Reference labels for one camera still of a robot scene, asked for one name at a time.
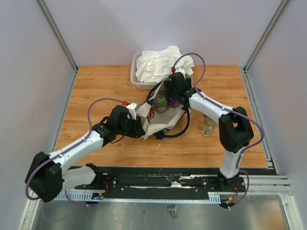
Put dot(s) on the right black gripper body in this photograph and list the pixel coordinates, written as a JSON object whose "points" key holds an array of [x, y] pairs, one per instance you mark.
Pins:
{"points": [[169, 88]]}

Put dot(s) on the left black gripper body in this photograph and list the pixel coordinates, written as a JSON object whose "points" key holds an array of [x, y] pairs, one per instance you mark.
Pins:
{"points": [[131, 128]]}

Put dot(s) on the beige canvas tote bag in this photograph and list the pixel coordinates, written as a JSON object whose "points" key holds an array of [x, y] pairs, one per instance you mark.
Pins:
{"points": [[162, 122]]}

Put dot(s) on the chang soda water bottle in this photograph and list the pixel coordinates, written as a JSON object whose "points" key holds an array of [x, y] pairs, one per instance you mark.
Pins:
{"points": [[208, 126]]}

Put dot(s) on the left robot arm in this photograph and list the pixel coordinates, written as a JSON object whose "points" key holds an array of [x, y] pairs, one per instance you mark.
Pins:
{"points": [[49, 174]]}

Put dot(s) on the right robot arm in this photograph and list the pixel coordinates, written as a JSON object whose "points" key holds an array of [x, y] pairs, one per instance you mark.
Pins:
{"points": [[235, 131]]}

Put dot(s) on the red coke can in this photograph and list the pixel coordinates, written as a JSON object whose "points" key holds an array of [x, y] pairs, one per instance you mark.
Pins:
{"points": [[151, 113]]}

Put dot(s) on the white plastic basket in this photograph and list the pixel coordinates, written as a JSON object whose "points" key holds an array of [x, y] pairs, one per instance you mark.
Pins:
{"points": [[133, 78]]}

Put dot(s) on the white crumpled cloth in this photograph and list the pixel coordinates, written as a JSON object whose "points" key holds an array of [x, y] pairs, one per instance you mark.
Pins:
{"points": [[154, 66]]}

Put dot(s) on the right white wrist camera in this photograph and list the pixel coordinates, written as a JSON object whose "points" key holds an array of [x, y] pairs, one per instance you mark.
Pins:
{"points": [[176, 70]]}

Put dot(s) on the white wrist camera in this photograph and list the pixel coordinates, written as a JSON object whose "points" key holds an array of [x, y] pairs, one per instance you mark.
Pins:
{"points": [[133, 108], [176, 70]]}

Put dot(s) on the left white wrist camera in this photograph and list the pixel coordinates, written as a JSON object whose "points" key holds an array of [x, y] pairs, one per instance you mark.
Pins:
{"points": [[133, 108]]}

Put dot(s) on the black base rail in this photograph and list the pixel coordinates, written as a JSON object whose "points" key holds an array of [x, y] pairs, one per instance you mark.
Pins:
{"points": [[161, 183]]}

